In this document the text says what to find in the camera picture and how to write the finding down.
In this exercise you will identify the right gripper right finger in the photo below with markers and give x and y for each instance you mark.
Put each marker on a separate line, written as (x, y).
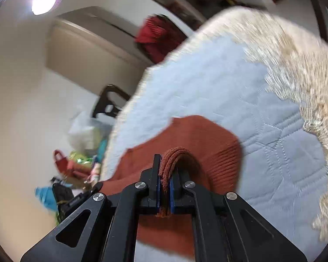
(180, 199)

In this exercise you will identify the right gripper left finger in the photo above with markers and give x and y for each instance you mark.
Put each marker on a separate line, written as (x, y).
(153, 182)

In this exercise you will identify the red gift bag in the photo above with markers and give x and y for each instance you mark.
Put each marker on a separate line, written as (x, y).
(61, 162)

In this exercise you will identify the white plastic bag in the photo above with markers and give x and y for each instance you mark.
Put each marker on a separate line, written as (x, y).
(85, 133)

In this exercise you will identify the dark wooden chair left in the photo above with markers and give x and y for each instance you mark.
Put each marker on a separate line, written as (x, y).
(105, 105)

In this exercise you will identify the red checkered garment on chair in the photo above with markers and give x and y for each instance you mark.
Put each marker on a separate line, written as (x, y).
(157, 37)

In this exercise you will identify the beige refrigerator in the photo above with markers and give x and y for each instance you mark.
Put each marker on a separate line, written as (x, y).
(94, 47)

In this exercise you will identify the light blue quilted lace tablecloth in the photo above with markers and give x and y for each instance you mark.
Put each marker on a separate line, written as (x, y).
(265, 79)

